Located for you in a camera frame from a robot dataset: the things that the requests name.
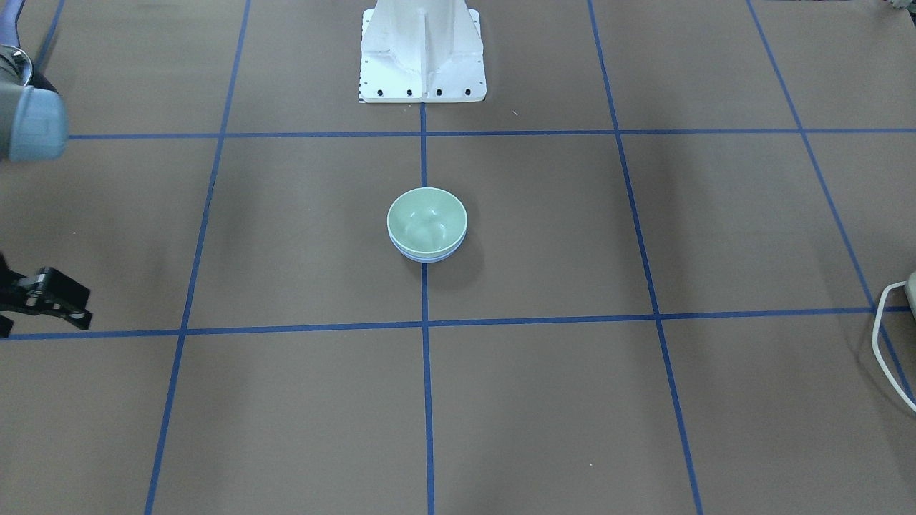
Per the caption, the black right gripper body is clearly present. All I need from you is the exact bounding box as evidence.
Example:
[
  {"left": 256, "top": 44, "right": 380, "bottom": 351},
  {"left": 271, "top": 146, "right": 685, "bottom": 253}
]
[{"left": 1, "top": 254, "right": 36, "bottom": 316}]

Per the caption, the blue bowl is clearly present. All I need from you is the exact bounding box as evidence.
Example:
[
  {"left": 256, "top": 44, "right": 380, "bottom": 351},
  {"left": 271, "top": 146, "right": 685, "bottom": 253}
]
[{"left": 391, "top": 238, "right": 464, "bottom": 263}]

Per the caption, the green bowl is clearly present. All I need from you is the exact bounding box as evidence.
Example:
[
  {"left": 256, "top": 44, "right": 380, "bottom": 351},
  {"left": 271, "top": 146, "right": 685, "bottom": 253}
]
[{"left": 386, "top": 187, "right": 469, "bottom": 254}]

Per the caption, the dark blue saucepan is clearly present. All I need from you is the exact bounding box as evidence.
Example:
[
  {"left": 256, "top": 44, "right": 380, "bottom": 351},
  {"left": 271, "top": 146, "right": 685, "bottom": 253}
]
[{"left": 1, "top": 1, "right": 58, "bottom": 92}]

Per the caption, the chrome and white toaster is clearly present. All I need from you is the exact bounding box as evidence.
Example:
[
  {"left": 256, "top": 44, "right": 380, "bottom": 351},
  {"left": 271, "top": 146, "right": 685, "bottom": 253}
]
[{"left": 903, "top": 273, "right": 916, "bottom": 315}]

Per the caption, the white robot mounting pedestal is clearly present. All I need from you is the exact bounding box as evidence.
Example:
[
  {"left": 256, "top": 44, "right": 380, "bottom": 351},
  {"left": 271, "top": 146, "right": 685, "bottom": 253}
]
[{"left": 358, "top": 1, "right": 487, "bottom": 104}]

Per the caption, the white toaster power cable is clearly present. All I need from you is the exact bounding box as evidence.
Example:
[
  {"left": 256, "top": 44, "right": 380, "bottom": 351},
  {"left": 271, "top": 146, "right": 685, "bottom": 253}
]
[{"left": 872, "top": 281, "right": 916, "bottom": 413}]

